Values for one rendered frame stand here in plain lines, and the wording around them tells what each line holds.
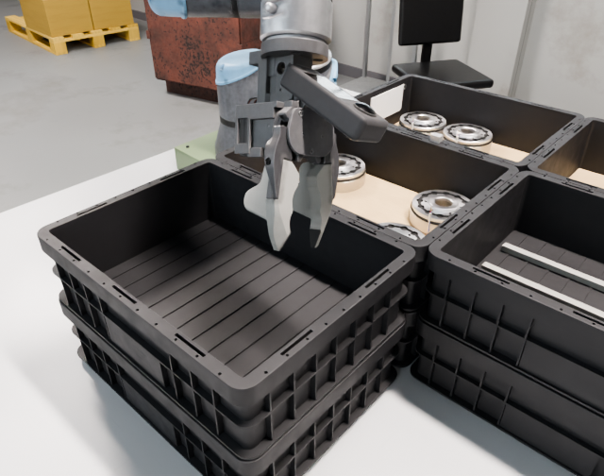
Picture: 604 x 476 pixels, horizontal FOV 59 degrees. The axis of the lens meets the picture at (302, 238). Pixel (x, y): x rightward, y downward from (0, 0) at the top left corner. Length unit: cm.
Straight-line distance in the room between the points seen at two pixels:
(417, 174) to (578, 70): 266
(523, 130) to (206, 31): 273
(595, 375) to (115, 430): 59
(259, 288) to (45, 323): 39
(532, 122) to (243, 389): 88
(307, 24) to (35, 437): 62
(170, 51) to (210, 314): 328
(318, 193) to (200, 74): 324
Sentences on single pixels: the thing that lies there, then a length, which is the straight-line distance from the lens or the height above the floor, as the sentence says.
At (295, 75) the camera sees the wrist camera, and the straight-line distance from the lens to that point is 56.
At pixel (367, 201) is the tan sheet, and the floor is 83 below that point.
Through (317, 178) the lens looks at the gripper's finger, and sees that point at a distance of 58.
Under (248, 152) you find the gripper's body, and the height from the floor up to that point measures 107.
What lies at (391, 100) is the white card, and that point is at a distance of 126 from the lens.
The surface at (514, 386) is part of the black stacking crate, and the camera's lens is 72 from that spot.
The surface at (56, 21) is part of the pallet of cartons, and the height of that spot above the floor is 27.
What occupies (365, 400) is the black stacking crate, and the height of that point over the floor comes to 73.
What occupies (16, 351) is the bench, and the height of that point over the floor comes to 70.
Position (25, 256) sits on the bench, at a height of 70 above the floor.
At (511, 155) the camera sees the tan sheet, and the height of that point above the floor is 83.
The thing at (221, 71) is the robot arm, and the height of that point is 96.
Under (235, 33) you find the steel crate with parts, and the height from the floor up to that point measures 51.
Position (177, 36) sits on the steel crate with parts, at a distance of 383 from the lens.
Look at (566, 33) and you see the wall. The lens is 358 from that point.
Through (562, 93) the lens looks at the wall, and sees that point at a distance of 365.
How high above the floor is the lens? 131
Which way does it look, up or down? 34 degrees down
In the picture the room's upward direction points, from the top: straight up
